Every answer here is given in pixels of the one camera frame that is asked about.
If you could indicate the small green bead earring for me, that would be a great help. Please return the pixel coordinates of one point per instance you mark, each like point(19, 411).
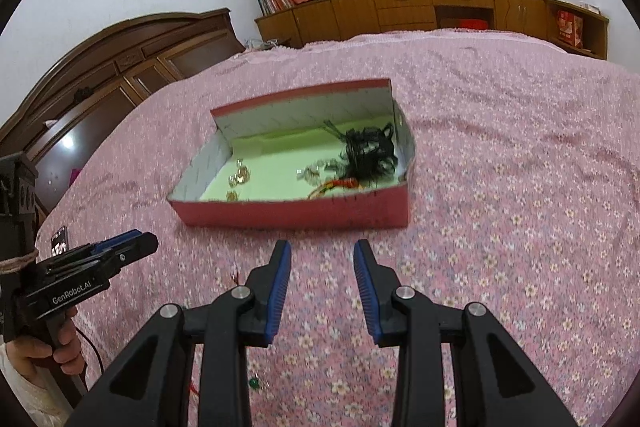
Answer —
point(255, 382)

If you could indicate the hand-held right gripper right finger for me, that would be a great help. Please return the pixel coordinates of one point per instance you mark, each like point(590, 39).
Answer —
point(365, 292)

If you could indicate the long wooden cabinet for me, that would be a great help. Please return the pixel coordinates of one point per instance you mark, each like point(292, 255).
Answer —
point(350, 14)

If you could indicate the red cardboard box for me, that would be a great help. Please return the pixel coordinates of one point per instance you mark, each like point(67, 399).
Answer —
point(300, 214)

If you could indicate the row of books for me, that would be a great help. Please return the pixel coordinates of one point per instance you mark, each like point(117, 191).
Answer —
point(274, 1)

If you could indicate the red cloth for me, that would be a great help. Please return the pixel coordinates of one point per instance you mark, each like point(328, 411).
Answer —
point(472, 24)

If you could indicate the black feather hair accessory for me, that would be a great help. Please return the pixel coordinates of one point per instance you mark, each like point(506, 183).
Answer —
point(367, 152)

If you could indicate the person's left hand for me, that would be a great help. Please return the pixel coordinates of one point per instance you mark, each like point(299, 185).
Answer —
point(65, 359)

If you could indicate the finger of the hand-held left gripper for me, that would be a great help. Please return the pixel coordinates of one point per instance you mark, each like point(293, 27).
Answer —
point(120, 239)
point(142, 247)

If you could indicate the silver crystal jewelry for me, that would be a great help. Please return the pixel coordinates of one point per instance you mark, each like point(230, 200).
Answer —
point(311, 173)

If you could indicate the red gift box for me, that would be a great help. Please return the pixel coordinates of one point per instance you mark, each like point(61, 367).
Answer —
point(570, 28)

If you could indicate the dark wooden headboard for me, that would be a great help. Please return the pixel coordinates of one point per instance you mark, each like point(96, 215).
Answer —
point(125, 57)

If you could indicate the black smartphone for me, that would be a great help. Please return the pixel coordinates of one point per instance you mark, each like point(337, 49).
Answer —
point(60, 241)

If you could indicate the person's left forearm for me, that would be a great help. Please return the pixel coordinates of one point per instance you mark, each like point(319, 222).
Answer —
point(30, 399)

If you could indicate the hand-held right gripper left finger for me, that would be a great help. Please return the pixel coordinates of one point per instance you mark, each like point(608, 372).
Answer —
point(277, 292)

